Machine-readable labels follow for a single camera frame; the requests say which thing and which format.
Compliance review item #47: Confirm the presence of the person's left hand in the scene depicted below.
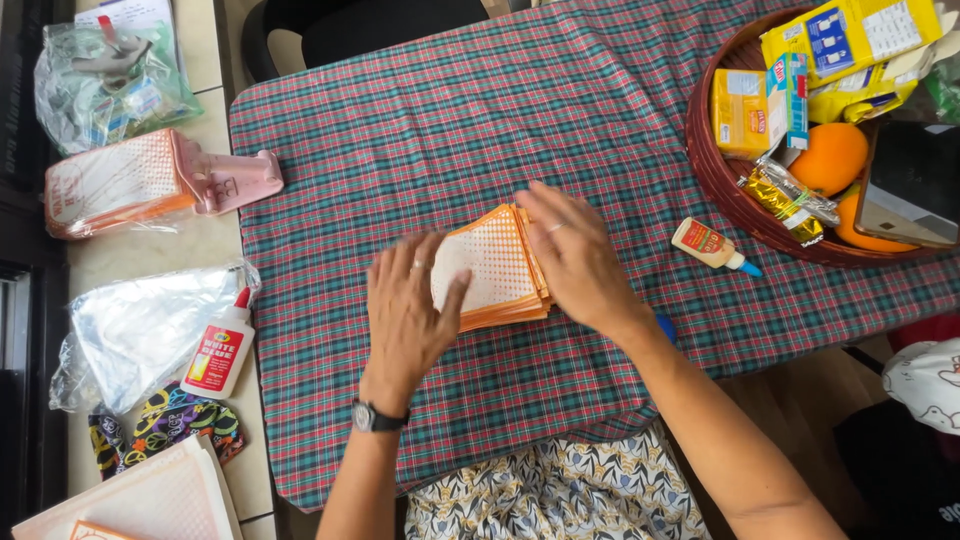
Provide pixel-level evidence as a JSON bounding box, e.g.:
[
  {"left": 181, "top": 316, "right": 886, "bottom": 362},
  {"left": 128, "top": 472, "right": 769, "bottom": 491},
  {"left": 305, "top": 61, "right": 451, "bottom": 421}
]
[{"left": 360, "top": 231, "right": 474, "bottom": 416}]

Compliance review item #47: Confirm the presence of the person's right hand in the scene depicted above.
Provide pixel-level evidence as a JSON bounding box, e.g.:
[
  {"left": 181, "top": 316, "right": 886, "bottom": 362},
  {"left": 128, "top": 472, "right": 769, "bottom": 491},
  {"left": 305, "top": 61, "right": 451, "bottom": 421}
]
[{"left": 513, "top": 180, "right": 656, "bottom": 343}]

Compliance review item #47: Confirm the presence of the stack of orange paper bags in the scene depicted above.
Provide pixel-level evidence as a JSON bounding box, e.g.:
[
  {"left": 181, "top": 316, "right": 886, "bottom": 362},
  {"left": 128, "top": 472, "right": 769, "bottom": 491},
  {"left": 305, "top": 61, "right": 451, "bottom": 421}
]
[{"left": 430, "top": 202, "right": 555, "bottom": 334}]

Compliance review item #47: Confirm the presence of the red green plaid tablecloth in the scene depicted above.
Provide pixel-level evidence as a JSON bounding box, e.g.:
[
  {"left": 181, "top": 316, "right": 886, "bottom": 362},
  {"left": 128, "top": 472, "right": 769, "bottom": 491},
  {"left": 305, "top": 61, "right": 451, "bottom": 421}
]
[{"left": 228, "top": 0, "right": 960, "bottom": 516}]

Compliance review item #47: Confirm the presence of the small glue bottle blue tip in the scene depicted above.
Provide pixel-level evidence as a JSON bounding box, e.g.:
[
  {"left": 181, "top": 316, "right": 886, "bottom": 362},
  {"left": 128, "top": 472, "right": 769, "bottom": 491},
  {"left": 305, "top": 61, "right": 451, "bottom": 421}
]
[{"left": 670, "top": 216, "right": 765, "bottom": 279}]

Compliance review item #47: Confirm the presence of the brown wicker basket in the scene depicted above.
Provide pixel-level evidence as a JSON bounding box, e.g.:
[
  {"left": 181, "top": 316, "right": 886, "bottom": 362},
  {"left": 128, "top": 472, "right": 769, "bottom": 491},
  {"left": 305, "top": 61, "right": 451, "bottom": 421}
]
[{"left": 684, "top": 3, "right": 960, "bottom": 270}]

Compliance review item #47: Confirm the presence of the small yellow box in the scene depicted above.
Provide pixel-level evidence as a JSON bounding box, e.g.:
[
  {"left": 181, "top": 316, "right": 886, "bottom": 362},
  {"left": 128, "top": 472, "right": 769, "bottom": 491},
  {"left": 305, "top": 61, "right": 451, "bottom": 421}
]
[{"left": 709, "top": 68, "right": 789, "bottom": 161}]

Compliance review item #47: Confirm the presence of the gold snack packet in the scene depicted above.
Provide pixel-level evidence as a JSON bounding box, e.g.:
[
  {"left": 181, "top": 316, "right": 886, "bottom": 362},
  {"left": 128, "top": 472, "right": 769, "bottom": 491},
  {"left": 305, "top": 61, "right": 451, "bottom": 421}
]
[{"left": 736, "top": 169, "right": 825, "bottom": 248}]

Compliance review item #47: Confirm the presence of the black chair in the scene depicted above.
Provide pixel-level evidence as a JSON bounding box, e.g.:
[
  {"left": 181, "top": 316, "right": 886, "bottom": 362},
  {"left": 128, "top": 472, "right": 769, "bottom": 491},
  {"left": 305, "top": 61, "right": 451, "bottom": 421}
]
[{"left": 239, "top": 0, "right": 491, "bottom": 84}]

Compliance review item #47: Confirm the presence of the silver snack packet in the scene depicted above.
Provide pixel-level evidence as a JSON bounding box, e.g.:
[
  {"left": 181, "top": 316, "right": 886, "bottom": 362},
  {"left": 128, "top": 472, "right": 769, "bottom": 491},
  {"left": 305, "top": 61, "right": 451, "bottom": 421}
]
[{"left": 753, "top": 155, "right": 842, "bottom": 228}]

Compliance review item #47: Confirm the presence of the blue box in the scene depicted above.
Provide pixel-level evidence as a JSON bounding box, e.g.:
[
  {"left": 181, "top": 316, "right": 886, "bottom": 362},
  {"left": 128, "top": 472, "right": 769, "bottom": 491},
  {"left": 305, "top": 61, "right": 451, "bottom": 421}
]
[{"left": 765, "top": 51, "right": 810, "bottom": 152}]

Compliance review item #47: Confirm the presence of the black wristwatch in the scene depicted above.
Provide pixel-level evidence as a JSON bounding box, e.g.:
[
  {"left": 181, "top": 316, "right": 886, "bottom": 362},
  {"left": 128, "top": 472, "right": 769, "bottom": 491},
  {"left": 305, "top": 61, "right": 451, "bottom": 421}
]
[{"left": 350, "top": 399, "right": 412, "bottom": 435}]

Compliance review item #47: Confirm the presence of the floral skirt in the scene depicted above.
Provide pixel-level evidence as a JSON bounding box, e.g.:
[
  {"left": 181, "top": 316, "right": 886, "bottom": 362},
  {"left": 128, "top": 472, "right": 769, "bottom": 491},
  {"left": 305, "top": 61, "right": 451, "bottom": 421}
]
[{"left": 404, "top": 418, "right": 711, "bottom": 540}]

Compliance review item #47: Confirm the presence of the orange fruit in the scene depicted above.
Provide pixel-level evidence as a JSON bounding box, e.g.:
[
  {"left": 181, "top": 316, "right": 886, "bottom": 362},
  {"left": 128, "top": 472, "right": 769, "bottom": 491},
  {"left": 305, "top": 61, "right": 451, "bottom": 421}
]
[
  {"left": 833, "top": 186, "right": 921, "bottom": 255},
  {"left": 786, "top": 121, "right": 870, "bottom": 198}
]

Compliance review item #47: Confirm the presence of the pink plastic stand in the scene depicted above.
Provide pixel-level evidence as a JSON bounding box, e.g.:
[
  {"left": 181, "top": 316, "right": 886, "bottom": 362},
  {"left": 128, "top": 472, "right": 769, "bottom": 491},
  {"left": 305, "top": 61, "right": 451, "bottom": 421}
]
[{"left": 170, "top": 126, "right": 285, "bottom": 219}]

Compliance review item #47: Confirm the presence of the yellow crumpled packet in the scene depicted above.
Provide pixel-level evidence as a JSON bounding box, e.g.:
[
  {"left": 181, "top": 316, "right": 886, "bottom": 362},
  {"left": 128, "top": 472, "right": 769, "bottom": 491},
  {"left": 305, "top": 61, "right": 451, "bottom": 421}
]
[{"left": 807, "top": 63, "right": 921, "bottom": 126}]

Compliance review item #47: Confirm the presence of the large yellow carton box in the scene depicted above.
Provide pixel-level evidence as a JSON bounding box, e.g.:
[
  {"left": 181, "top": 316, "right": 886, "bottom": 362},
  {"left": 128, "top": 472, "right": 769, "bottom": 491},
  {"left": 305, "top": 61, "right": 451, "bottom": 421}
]
[{"left": 760, "top": 0, "right": 945, "bottom": 90}]

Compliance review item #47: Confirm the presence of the white glue bottle red cap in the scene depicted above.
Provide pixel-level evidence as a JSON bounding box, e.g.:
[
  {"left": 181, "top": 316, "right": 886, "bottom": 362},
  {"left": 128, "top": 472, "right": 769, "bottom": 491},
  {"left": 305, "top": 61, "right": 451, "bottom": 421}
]
[{"left": 179, "top": 286, "right": 257, "bottom": 402}]

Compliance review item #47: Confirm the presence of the black tablet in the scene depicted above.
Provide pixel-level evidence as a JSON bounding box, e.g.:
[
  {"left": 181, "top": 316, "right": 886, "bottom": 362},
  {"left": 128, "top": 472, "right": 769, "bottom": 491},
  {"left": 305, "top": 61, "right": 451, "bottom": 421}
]
[{"left": 852, "top": 118, "right": 960, "bottom": 250}]

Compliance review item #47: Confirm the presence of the green plastic bag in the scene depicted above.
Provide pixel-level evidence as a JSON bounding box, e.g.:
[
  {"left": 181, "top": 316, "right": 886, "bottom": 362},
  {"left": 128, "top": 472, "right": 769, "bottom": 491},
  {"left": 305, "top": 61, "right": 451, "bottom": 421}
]
[{"left": 921, "top": 51, "right": 960, "bottom": 126}]

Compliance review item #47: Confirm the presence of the heap of clear plastic bags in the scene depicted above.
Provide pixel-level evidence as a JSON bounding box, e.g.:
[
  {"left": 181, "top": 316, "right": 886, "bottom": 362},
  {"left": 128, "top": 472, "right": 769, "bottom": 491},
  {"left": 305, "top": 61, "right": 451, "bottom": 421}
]
[{"left": 48, "top": 258, "right": 263, "bottom": 416}]

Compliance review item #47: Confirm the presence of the colourful peace sign pouch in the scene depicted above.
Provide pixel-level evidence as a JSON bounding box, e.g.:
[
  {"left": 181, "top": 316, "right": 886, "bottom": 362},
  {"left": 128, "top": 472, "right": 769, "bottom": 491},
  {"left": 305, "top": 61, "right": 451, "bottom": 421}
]
[{"left": 87, "top": 380, "right": 248, "bottom": 482}]

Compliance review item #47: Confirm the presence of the wrapped pack of orange bags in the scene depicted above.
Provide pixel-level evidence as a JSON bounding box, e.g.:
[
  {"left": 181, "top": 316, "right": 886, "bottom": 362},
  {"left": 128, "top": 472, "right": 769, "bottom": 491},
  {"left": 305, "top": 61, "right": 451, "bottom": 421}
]
[{"left": 42, "top": 128, "right": 202, "bottom": 242}]

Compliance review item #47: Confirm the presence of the white paper sheet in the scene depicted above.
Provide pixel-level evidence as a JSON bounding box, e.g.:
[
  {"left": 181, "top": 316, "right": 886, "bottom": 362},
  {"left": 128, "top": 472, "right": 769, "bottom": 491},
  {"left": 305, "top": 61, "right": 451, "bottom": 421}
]
[{"left": 74, "top": 0, "right": 183, "bottom": 70}]

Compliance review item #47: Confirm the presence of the clear bag of supplies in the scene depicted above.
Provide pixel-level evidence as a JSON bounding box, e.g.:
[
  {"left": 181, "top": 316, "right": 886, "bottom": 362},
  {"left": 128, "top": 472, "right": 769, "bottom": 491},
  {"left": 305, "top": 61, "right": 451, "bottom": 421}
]
[{"left": 33, "top": 18, "right": 205, "bottom": 158}]

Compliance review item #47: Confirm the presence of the black window frame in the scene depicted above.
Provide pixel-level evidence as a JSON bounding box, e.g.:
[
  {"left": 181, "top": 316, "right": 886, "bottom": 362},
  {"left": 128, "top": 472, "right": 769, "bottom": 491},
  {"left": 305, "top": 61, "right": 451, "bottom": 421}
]
[{"left": 0, "top": 0, "right": 79, "bottom": 540}]

